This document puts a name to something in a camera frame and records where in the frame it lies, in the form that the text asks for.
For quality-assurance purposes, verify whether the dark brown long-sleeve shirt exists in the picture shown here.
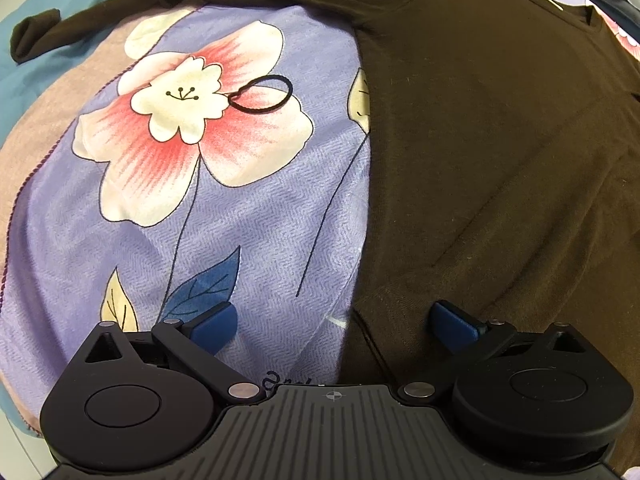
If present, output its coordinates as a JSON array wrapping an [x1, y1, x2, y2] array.
[[8, 0, 640, 476]]

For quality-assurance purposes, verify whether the purple floral bed sheet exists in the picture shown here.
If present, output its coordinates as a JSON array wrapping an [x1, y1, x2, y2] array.
[[0, 0, 640, 438]]

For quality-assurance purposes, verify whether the teal blue quilt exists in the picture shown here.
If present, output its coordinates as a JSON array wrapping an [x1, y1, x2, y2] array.
[[0, 0, 177, 149]]

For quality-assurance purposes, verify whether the black hair tie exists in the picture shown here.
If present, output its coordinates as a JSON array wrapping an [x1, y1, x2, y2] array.
[[228, 74, 295, 114]]

